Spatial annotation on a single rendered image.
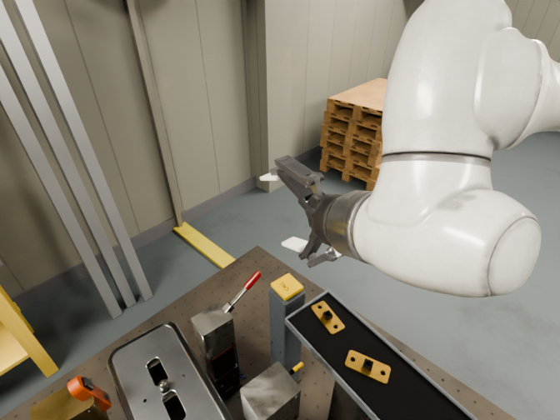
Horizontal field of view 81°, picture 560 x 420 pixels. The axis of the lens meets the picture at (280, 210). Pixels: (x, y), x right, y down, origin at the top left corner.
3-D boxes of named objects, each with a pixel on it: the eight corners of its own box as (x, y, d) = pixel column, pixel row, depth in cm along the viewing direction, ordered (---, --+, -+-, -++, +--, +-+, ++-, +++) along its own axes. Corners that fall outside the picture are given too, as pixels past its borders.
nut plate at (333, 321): (310, 307, 76) (310, 304, 76) (323, 301, 78) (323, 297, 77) (332, 335, 71) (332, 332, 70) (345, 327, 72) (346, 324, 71)
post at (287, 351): (269, 376, 109) (266, 287, 84) (287, 362, 113) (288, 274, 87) (283, 395, 105) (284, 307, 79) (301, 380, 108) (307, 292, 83)
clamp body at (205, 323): (207, 386, 107) (189, 317, 86) (238, 364, 113) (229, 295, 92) (218, 405, 103) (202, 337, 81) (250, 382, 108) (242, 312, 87)
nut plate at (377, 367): (343, 365, 65) (344, 362, 64) (349, 349, 68) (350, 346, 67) (387, 385, 62) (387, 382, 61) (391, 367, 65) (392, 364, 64)
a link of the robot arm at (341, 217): (398, 180, 40) (365, 179, 46) (342, 207, 37) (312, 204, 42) (413, 246, 43) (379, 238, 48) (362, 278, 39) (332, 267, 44)
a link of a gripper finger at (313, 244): (332, 214, 51) (337, 221, 51) (315, 247, 60) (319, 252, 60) (312, 224, 50) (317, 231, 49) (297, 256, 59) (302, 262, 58)
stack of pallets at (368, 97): (366, 140, 434) (377, 77, 387) (421, 157, 392) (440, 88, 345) (315, 168, 370) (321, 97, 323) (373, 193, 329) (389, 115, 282)
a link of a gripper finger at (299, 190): (311, 221, 49) (312, 215, 48) (272, 175, 55) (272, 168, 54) (331, 211, 51) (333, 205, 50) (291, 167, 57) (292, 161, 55)
